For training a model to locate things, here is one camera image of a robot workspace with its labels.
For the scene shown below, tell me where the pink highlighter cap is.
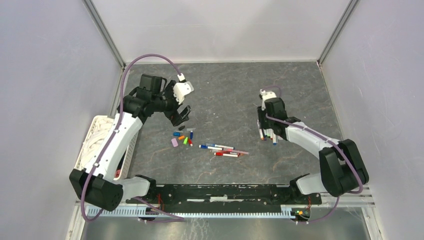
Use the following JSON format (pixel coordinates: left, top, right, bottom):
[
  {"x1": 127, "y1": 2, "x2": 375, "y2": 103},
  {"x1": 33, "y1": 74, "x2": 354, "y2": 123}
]
[{"x1": 171, "y1": 138, "x2": 179, "y2": 148}]

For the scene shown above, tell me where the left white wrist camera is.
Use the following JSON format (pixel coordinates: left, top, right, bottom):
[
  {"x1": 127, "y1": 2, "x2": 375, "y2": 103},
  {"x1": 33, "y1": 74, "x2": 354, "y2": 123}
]
[{"x1": 173, "y1": 81, "x2": 194, "y2": 105}]

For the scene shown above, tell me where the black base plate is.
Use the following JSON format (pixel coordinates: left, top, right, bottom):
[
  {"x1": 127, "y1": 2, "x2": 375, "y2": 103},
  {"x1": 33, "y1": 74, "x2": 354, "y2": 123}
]
[{"x1": 142, "y1": 184, "x2": 322, "y2": 214}]

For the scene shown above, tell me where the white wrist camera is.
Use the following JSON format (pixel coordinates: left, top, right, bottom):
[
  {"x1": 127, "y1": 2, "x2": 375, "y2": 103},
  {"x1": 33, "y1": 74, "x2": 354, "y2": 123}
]
[
  {"x1": 259, "y1": 89, "x2": 277, "y2": 111},
  {"x1": 173, "y1": 81, "x2": 194, "y2": 105}
]

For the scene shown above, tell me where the clear cap blue pen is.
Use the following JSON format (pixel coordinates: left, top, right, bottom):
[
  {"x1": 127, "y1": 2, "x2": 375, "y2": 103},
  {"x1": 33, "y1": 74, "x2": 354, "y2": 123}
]
[{"x1": 206, "y1": 143, "x2": 235, "y2": 150}]

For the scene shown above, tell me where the blue cap lower marker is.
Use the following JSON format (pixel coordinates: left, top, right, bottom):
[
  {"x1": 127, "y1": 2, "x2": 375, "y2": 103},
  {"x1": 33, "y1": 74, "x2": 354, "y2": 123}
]
[{"x1": 199, "y1": 145, "x2": 223, "y2": 151}]

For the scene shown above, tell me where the slotted cable duct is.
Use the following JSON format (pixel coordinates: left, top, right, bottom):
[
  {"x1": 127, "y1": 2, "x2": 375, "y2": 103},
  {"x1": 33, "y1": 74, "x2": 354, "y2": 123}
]
[{"x1": 99, "y1": 205, "x2": 295, "y2": 219}]

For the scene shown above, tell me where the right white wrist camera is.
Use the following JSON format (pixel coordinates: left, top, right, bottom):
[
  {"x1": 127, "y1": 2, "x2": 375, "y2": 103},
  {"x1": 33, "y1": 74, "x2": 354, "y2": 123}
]
[{"x1": 259, "y1": 89, "x2": 277, "y2": 111}]

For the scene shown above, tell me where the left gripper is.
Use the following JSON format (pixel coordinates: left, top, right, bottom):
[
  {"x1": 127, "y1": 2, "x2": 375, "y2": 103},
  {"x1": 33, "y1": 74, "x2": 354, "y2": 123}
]
[{"x1": 152, "y1": 80, "x2": 192, "y2": 126}]

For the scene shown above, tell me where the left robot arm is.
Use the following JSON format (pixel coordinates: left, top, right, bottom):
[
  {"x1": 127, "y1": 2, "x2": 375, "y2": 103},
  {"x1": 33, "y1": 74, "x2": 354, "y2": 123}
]
[{"x1": 69, "y1": 74, "x2": 194, "y2": 212}]

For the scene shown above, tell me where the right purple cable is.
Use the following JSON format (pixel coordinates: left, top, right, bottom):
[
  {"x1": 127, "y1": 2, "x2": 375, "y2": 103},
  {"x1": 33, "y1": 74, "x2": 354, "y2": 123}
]
[{"x1": 259, "y1": 85, "x2": 364, "y2": 225}]

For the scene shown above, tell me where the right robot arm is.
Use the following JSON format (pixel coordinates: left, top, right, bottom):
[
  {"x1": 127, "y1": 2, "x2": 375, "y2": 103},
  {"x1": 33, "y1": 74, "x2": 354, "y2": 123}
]
[{"x1": 257, "y1": 97, "x2": 369, "y2": 204}]

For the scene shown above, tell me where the red cap lower marker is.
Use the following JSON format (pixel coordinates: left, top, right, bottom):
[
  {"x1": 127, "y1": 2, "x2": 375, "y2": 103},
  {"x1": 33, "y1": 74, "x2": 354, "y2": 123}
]
[{"x1": 214, "y1": 152, "x2": 239, "y2": 158}]

